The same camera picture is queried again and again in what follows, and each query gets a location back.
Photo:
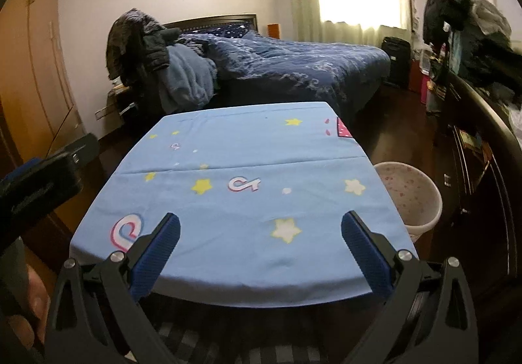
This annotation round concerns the dark padded jacket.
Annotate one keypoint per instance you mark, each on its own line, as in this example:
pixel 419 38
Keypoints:
pixel 138 46

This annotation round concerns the dark bedside table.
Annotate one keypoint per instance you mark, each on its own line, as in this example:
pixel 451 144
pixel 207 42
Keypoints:
pixel 122 103

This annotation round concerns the wooden wardrobe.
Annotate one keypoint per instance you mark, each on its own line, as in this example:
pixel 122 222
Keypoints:
pixel 32 62

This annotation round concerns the black suitcase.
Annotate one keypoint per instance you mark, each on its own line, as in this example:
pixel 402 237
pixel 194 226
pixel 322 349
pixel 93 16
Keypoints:
pixel 396 62

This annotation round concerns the books on dresser shelf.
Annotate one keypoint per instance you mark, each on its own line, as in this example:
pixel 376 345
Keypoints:
pixel 475 146

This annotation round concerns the black hanging garment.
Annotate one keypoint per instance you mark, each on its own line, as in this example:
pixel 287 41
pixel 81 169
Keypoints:
pixel 456 9

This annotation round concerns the pile of dark clothes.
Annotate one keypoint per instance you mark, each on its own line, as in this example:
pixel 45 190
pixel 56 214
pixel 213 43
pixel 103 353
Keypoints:
pixel 489 62

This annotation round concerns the blue printed tablecloth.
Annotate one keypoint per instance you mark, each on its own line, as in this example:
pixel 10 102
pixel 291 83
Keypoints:
pixel 244 217

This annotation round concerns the pink plastic bin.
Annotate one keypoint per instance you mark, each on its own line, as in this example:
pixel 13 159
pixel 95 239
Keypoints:
pixel 426 91

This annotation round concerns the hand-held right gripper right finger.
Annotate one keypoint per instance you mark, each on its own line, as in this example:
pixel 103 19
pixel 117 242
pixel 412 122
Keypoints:
pixel 363 254

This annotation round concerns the person's left hand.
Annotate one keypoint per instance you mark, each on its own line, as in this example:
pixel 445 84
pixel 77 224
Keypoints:
pixel 34 303

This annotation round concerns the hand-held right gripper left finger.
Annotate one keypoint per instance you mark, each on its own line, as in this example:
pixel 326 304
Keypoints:
pixel 157 254

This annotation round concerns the red box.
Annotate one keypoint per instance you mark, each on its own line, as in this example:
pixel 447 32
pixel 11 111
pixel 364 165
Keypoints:
pixel 415 76

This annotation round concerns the white crumpled garment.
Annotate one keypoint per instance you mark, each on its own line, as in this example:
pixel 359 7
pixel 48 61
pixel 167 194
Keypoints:
pixel 489 17

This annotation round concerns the white pink-speckled waste bin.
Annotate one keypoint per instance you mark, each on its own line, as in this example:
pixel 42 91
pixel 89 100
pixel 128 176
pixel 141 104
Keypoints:
pixel 412 197

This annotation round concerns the dark wooden dresser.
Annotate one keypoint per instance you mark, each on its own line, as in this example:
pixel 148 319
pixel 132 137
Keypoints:
pixel 481 168

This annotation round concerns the white plastic bag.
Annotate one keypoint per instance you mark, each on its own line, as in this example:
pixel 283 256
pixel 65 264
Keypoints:
pixel 516 119

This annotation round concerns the blue patterned duvet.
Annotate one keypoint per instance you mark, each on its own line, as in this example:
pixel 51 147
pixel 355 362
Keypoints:
pixel 293 66

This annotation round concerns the dark wooden bed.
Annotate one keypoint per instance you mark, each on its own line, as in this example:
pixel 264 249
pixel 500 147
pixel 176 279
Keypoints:
pixel 212 19

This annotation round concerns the black hanging coat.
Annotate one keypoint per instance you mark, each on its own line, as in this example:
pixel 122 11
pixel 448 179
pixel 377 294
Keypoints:
pixel 436 9

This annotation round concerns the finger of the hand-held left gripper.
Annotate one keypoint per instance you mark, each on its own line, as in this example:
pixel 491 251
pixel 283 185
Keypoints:
pixel 49 180
pixel 24 168

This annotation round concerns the wall socket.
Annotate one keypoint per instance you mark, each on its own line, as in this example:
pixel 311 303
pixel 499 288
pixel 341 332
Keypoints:
pixel 102 112

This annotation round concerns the navy star pillow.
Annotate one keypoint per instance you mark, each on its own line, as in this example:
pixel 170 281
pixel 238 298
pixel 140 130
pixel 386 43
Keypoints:
pixel 224 30

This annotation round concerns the grey-blue fleece blanket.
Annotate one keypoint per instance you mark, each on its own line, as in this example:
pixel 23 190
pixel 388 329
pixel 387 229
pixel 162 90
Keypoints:
pixel 187 78

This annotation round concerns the clear storage box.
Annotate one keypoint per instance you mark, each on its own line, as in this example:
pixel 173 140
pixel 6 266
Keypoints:
pixel 427 60

